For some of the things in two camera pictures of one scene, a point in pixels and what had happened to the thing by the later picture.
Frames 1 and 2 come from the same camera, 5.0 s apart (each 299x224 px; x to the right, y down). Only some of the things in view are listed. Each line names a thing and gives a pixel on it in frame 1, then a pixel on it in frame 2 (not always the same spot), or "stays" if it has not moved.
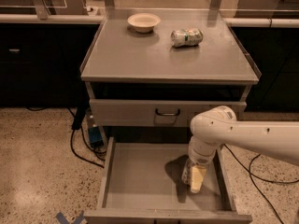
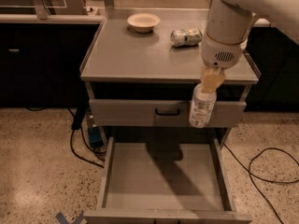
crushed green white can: [186, 37] stays
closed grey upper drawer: [154, 113] stays
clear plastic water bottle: [187, 175] → [203, 107]
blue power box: [95, 136] stays
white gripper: [199, 160] → [220, 54]
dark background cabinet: [40, 63] stays
